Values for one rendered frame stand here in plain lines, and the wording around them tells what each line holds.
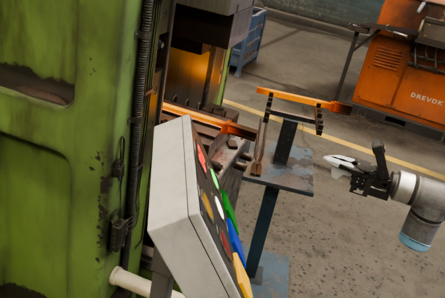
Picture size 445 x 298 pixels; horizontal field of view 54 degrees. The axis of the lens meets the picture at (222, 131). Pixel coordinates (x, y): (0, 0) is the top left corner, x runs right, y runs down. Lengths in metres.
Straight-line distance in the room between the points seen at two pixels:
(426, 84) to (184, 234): 4.26
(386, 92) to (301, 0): 4.59
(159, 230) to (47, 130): 0.55
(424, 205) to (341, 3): 7.68
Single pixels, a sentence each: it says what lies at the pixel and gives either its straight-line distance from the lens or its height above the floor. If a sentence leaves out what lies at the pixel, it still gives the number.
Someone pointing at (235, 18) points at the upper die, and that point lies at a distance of 1.17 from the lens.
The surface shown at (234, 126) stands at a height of 1.01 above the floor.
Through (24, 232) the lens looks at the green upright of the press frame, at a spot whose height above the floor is 0.66.
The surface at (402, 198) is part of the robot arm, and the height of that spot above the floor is 0.96.
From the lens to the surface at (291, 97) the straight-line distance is 1.94.
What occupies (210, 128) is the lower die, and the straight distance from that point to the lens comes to 1.36.
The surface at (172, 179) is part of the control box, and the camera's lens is 0.72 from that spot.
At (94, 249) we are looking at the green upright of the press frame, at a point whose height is 0.75.
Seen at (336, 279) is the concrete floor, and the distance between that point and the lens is 2.51.
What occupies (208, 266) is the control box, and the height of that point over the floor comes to 1.10.
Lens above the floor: 1.57
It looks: 25 degrees down
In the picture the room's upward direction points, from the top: 11 degrees clockwise
